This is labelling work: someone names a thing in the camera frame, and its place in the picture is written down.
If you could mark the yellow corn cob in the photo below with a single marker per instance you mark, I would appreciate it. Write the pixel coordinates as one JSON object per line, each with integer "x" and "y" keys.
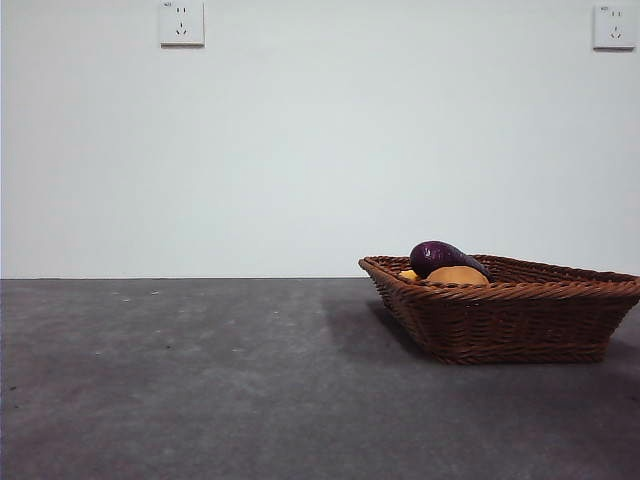
{"x": 409, "y": 275}

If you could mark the purple eggplant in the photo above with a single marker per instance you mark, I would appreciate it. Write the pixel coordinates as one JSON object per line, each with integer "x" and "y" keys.
{"x": 436, "y": 255}

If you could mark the brown potato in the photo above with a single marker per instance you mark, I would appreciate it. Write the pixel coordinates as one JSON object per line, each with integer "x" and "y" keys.
{"x": 459, "y": 276}

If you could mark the brown wicker basket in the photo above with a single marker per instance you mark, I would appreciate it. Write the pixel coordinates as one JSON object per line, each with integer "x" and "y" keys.
{"x": 500, "y": 320}

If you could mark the white wall socket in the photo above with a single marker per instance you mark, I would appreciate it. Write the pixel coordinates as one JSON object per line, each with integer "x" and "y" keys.
{"x": 181, "y": 22}
{"x": 612, "y": 27}

